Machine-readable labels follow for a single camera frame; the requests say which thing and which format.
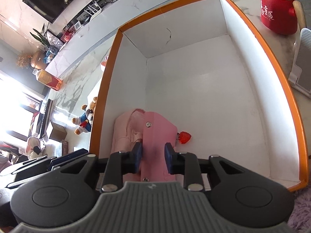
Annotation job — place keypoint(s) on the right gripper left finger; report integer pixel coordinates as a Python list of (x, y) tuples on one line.
[(118, 165)]

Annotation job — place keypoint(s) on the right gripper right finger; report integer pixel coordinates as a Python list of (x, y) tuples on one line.
[(186, 164)]

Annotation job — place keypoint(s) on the illustrated card box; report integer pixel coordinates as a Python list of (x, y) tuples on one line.
[(65, 147)]

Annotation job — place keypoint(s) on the pink mini backpack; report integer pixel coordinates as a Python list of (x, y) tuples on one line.
[(128, 129)]

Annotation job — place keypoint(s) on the pink wallet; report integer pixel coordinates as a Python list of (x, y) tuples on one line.
[(157, 131)]

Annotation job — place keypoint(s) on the red heart charm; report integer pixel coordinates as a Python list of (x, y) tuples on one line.
[(183, 137)]

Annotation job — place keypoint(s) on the brown cardboard cube box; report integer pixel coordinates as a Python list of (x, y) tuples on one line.
[(56, 132)]

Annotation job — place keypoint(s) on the raccoon plush toy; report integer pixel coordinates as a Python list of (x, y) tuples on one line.
[(84, 122)]

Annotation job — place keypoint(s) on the yellow red drink carton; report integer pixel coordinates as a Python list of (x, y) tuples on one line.
[(48, 79)]

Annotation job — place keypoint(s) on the orange cardboard box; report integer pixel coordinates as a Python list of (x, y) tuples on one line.
[(204, 66)]

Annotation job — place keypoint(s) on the copper vase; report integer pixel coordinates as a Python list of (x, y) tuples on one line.
[(37, 60)]

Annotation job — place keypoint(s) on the purple fuzzy sleeve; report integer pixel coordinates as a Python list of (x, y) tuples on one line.
[(300, 220)]

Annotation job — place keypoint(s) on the potted green plant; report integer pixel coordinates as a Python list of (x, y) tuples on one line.
[(42, 38)]

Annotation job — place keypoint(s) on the white tablet stand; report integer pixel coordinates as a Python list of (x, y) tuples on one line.
[(300, 75)]

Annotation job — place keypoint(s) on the red mug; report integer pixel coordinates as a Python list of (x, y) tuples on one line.
[(279, 16)]

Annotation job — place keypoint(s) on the cow plush keychain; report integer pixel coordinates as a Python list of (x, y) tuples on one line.
[(33, 149)]

